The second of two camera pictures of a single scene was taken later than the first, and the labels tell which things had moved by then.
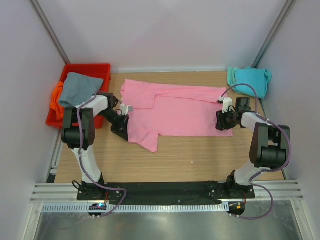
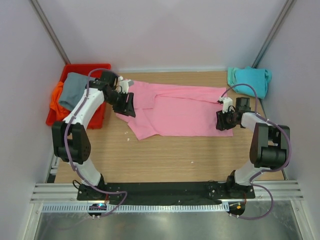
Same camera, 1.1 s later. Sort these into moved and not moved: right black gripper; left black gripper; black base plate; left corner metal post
Moved: left black gripper
Not moved: left corner metal post; black base plate; right black gripper
